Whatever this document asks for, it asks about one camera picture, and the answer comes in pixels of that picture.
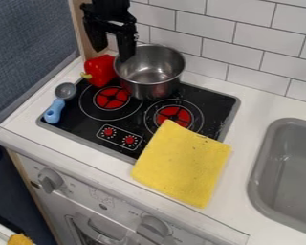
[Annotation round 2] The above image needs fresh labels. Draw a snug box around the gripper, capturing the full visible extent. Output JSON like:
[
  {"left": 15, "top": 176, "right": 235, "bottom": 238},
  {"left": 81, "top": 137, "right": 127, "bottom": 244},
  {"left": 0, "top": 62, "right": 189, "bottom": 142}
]
[{"left": 78, "top": 0, "right": 140, "bottom": 63}]

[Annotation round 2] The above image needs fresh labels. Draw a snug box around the yellow cloth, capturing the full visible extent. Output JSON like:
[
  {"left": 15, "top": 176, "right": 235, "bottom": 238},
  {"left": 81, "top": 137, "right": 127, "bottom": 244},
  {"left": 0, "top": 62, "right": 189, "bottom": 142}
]
[{"left": 129, "top": 119, "right": 234, "bottom": 210}]

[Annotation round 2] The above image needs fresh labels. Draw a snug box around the red toy pepper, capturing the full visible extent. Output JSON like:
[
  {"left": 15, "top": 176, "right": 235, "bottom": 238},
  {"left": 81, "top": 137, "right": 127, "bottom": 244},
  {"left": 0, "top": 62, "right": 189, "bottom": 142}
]
[{"left": 78, "top": 54, "right": 119, "bottom": 89}]

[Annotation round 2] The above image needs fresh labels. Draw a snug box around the silver pot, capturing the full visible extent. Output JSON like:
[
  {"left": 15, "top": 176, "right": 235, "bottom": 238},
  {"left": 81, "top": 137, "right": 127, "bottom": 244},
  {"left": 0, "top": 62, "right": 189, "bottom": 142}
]
[{"left": 112, "top": 43, "right": 186, "bottom": 101}]

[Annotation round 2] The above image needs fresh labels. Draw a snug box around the toy stove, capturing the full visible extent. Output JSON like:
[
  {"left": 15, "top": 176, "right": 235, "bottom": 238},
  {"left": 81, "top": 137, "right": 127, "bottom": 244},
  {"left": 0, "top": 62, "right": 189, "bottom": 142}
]
[{"left": 35, "top": 76, "right": 242, "bottom": 166}]

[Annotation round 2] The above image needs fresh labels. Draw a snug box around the blue and grey scoop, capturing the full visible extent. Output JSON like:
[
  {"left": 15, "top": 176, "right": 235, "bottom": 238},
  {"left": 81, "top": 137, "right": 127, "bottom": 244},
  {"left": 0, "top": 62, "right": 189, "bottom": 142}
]
[{"left": 41, "top": 82, "right": 78, "bottom": 125}]

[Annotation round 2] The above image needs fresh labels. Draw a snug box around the toy sink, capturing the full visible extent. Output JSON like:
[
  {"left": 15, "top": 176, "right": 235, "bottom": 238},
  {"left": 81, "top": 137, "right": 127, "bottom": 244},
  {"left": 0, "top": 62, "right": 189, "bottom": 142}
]
[{"left": 246, "top": 117, "right": 306, "bottom": 238}]

